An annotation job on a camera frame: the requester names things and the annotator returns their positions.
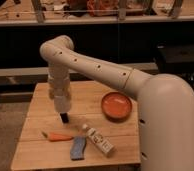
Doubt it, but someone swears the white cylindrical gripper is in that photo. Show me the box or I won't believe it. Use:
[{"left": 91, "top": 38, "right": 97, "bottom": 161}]
[{"left": 54, "top": 89, "right": 71, "bottom": 113}]

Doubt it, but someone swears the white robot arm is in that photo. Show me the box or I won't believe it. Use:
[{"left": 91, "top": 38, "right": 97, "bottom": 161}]
[{"left": 40, "top": 36, "right": 194, "bottom": 171}]

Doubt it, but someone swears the black eraser block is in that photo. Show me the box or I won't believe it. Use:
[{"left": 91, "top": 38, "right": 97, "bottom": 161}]
[{"left": 60, "top": 113, "right": 69, "bottom": 123}]

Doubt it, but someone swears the orange ceramic bowl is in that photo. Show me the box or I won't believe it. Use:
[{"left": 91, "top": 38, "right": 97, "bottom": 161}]
[{"left": 101, "top": 92, "right": 132, "bottom": 121}]

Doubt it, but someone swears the orange toy carrot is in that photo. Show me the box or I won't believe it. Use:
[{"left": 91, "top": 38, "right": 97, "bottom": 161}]
[{"left": 42, "top": 132, "right": 73, "bottom": 142}]

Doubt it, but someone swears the blue sponge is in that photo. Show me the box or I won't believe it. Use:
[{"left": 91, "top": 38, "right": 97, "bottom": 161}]
[{"left": 70, "top": 136, "right": 86, "bottom": 160}]

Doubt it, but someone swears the wooden table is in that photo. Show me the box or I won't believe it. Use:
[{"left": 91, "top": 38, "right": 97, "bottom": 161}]
[{"left": 10, "top": 79, "right": 143, "bottom": 171}]

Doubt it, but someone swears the white tube bottle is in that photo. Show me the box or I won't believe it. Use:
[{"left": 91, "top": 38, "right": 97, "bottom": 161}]
[{"left": 82, "top": 124, "right": 114, "bottom": 156}]

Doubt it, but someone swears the background shelf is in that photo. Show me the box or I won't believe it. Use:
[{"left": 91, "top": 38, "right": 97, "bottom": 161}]
[{"left": 0, "top": 0, "right": 194, "bottom": 26}]

